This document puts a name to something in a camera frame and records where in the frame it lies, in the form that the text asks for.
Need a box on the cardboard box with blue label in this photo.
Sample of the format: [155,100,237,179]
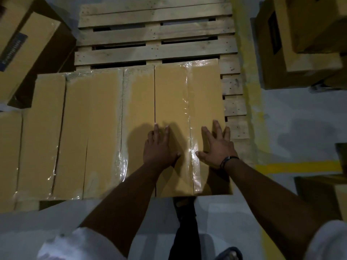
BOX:
[0,0,62,104]

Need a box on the white shirt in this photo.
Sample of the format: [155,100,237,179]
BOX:
[36,219,347,260]

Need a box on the black trouser leg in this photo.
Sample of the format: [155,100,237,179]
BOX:
[169,211,202,260]

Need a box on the wooden pallet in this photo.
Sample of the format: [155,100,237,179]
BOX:
[15,0,251,211]

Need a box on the person's left hand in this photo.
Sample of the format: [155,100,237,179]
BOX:
[143,123,181,171]

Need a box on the black wristband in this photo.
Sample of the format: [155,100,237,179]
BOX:
[220,156,240,170]

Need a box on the cardboard box with dark label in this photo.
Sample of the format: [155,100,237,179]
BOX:
[255,0,347,90]

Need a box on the person's right hand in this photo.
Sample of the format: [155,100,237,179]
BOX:
[196,120,240,170]

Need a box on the person's right forearm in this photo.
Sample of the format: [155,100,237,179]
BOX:
[224,158,337,255]

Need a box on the taped brown cardboard box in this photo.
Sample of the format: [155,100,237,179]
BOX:
[15,73,67,201]
[52,69,125,201]
[154,58,234,198]

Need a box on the narrow brown cardboard box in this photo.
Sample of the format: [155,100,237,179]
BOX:
[120,65,156,198]

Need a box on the person's left forearm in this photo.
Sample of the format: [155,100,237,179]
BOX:
[78,160,178,257]

